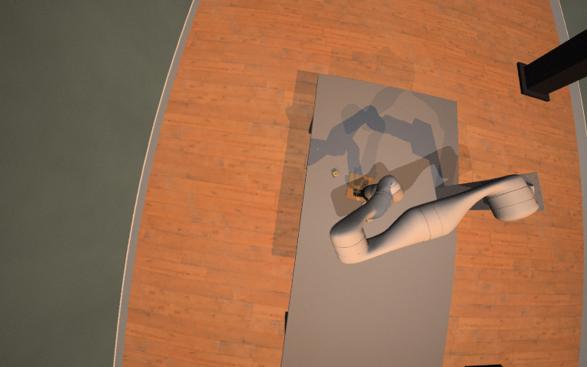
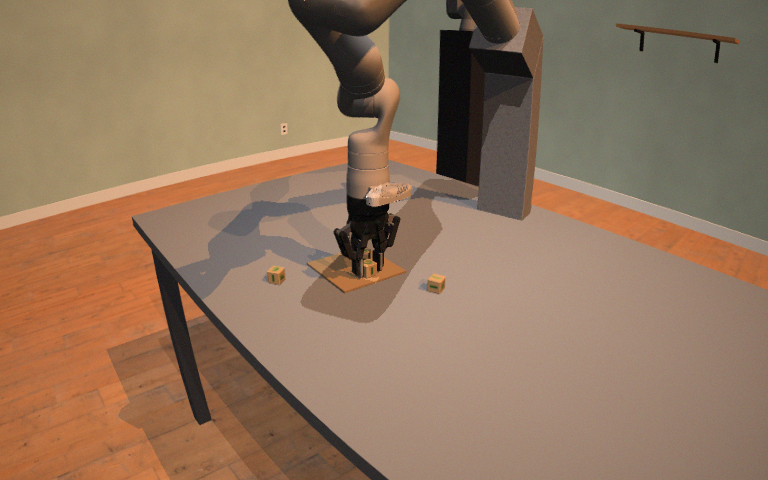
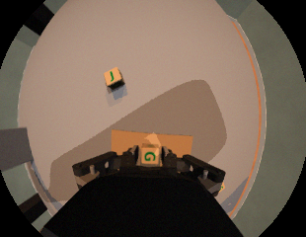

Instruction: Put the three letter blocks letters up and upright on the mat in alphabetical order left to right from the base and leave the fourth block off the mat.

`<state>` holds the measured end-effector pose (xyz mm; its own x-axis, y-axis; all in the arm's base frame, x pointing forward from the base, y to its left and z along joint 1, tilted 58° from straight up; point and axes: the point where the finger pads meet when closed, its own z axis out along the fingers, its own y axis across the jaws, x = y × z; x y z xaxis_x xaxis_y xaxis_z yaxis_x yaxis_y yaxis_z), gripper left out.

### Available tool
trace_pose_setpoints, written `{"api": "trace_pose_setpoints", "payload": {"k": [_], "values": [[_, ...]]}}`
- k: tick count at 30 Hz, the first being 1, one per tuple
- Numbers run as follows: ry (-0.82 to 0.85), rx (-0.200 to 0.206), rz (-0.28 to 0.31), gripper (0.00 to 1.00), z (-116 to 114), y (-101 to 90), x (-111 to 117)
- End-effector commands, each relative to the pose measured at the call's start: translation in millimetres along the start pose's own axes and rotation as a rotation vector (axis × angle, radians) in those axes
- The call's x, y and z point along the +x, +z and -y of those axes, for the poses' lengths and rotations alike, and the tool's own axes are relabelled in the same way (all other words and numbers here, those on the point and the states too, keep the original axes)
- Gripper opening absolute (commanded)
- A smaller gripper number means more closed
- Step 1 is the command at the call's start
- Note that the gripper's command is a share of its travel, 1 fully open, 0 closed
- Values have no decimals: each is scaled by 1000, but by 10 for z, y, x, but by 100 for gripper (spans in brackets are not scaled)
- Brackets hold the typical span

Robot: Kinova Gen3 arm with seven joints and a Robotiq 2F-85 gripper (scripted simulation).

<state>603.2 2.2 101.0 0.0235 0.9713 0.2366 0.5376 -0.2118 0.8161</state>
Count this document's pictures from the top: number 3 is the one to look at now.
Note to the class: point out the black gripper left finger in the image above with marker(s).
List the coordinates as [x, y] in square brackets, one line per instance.
[90, 169]

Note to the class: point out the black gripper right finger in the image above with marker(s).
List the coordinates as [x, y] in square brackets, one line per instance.
[210, 176]

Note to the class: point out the orange flat mat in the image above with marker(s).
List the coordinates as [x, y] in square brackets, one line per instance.
[122, 140]

